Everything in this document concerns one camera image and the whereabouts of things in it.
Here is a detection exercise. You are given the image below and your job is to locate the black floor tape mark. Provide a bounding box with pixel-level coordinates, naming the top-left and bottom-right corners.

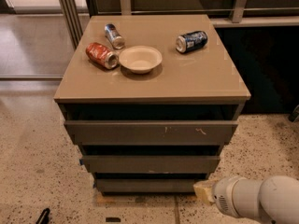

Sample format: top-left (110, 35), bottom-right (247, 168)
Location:
top-left (106, 217), bottom-right (121, 223)

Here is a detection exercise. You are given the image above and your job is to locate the white paper bowl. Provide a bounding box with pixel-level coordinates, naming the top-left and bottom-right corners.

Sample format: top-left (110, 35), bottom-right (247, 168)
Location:
top-left (119, 46), bottom-right (163, 74)

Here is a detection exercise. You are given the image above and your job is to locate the grey drawer cabinet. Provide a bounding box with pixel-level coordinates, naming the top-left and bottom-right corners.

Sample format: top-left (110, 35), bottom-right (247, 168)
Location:
top-left (54, 15), bottom-right (250, 183)

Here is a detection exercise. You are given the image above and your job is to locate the grey bottom drawer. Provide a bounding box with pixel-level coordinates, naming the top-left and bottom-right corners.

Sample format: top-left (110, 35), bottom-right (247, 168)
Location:
top-left (95, 179), bottom-right (198, 193)

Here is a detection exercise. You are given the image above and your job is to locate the metal rail frame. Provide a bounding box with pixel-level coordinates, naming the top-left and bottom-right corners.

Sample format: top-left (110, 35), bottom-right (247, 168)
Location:
top-left (59, 0), bottom-right (299, 45)

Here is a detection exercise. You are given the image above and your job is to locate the dark blue soda can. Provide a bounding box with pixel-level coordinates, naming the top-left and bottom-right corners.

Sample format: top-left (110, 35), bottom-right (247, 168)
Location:
top-left (176, 31), bottom-right (208, 54)

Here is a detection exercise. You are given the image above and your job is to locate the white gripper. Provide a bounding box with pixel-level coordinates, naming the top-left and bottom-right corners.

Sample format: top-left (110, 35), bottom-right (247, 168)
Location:
top-left (193, 176), bottom-right (246, 218)

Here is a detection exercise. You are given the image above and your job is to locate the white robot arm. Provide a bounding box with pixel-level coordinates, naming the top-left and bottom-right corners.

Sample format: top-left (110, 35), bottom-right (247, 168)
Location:
top-left (193, 175), bottom-right (299, 224)

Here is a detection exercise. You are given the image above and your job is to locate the silver blue soda can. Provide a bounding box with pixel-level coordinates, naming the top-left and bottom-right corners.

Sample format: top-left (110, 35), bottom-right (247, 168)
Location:
top-left (105, 23), bottom-right (125, 49)

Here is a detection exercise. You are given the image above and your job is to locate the red soda can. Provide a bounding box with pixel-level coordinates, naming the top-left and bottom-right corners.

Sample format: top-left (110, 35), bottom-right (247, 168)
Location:
top-left (85, 42), bottom-right (119, 69)

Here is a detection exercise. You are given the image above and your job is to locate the grey drawer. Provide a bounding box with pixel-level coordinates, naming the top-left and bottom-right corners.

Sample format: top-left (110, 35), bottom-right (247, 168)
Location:
top-left (81, 155), bottom-right (220, 174)
top-left (64, 120), bottom-right (237, 146)
top-left (95, 179), bottom-right (198, 193)

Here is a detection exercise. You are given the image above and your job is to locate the grey top drawer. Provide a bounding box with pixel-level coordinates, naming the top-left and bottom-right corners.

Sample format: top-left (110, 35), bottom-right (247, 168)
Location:
top-left (64, 120), bottom-right (237, 146)

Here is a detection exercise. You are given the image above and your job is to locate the black object on floor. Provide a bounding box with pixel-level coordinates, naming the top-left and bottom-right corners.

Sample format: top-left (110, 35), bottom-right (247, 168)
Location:
top-left (36, 208), bottom-right (50, 224)

